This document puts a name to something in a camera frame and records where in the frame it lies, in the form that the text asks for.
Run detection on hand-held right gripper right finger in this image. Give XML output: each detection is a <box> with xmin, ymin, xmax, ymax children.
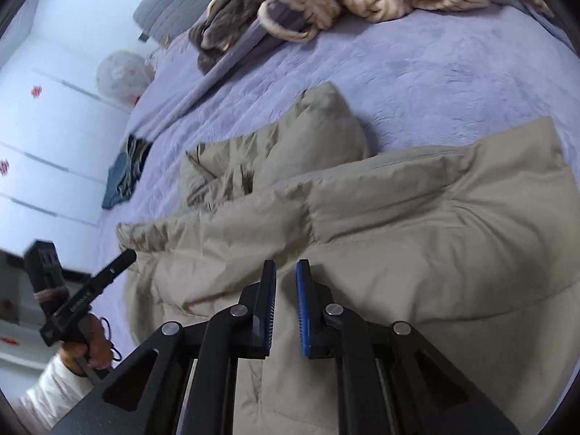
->
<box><xmin>295</xmin><ymin>259</ymin><xmax>522</xmax><ymax>435</ymax></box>

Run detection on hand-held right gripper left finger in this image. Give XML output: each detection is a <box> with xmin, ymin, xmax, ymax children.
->
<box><xmin>50</xmin><ymin>260</ymin><xmax>277</xmax><ymax>435</ymax></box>

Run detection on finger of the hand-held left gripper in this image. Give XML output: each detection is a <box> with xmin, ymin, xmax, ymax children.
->
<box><xmin>93</xmin><ymin>248</ymin><xmax>137</xmax><ymax>288</ymax></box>

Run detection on khaki puffer jacket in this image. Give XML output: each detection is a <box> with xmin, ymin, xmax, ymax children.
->
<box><xmin>115</xmin><ymin>82</ymin><xmax>580</xmax><ymax>435</ymax></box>

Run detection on person's left forearm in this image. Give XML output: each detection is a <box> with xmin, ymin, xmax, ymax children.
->
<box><xmin>18</xmin><ymin>353</ymin><xmax>98</xmax><ymax>422</ymax></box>

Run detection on person's left hand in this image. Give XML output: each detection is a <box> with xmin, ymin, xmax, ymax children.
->
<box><xmin>61</xmin><ymin>312</ymin><xmax>116</xmax><ymax>377</ymax></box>

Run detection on folded blue jeans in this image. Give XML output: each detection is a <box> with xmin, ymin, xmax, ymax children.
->
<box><xmin>102</xmin><ymin>135</ymin><xmax>154</xmax><ymax>210</ymax></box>

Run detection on white wardrobe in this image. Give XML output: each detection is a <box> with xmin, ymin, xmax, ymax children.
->
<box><xmin>0</xmin><ymin>0</ymin><xmax>137</xmax><ymax>264</ymax></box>

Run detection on covered white standing fan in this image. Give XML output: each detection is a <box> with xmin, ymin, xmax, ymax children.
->
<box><xmin>95</xmin><ymin>51</ymin><xmax>155</xmax><ymax>103</ymax></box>

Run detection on purple folded blanket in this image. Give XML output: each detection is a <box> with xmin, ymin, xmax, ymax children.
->
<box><xmin>131</xmin><ymin>0</ymin><xmax>318</xmax><ymax>141</ymax></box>

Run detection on brown fleece garment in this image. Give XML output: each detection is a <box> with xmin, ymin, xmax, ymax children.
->
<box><xmin>188</xmin><ymin>0</ymin><xmax>273</xmax><ymax>73</ymax></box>

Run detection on grey quilted headboard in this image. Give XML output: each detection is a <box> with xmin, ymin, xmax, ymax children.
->
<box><xmin>133</xmin><ymin>0</ymin><xmax>245</xmax><ymax>41</ymax></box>

